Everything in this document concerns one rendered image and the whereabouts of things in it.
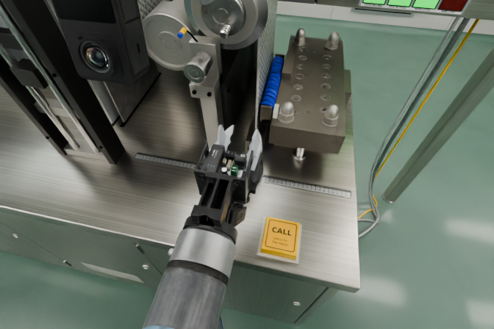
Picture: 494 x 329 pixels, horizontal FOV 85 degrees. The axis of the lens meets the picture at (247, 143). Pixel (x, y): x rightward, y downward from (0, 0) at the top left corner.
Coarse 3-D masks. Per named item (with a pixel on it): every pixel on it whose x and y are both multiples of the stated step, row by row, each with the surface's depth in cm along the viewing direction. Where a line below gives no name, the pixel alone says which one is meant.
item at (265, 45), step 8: (272, 8) 59; (272, 16) 61; (272, 24) 64; (264, 32) 53; (272, 32) 66; (264, 40) 55; (272, 40) 69; (264, 48) 57; (272, 48) 73; (264, 56) 59; (272, 56) 76; (264, 64) 61; (264, 72) 63; (264, 80) 66; (264, 88) 69; (256, 96) 60; (256, 104) 62; (256, 112) 64
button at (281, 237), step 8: (272, 224) 56; (280, 224) 56; (288, 224) 56; (296, 224) 56; (264, 232) 55; (272, 232) 55; (280, 232) 55; (288, 232) 55; (296, 232) 55; (264, 240) 54; (272, 240) 54; (280, 240) 54; (288, 240) 54; (296, 240) 54; (264, 248) 53; (272, 248) 53; (280, 248) 53; (288, 248) 53; (296, 248) 53; (280, 256) 54; (288, 256) 53; (296, 256) 53
